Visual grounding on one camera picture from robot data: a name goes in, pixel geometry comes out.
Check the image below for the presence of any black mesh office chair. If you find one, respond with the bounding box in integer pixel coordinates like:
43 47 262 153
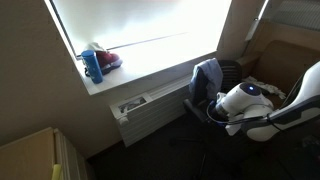
181 59 264 171

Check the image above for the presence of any white heater knob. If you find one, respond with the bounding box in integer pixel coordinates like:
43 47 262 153
117 115 130 127

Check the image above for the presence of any grey-blue cloth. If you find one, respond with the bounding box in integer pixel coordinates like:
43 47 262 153
188 57 224 105

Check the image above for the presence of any blue water bottle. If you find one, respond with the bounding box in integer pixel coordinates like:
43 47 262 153
80 49 104 85

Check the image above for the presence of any white bundle behind shoe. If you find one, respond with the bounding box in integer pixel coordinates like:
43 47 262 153
84 42 108 54

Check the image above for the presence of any white crumpled cloth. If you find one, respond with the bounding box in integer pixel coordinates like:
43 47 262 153
244 75 288 100

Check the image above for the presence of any brown leather armchair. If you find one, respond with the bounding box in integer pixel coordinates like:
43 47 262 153
236 39 320 111

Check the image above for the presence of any yellow sticky note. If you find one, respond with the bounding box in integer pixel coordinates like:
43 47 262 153
51 163 63 180

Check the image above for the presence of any light wooden dresser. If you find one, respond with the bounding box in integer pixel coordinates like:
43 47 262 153
0 126 88 180

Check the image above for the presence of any striped grey mattress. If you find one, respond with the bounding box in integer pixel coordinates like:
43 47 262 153
263 0 320 32

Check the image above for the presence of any white wall heater unit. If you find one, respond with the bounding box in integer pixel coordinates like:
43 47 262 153
109 73 194 148

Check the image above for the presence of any white wrist camera block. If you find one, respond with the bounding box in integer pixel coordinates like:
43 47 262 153
224 113 249 137

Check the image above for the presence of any tan wooden bed frame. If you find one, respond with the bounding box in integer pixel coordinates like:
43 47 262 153
246 19 320 54

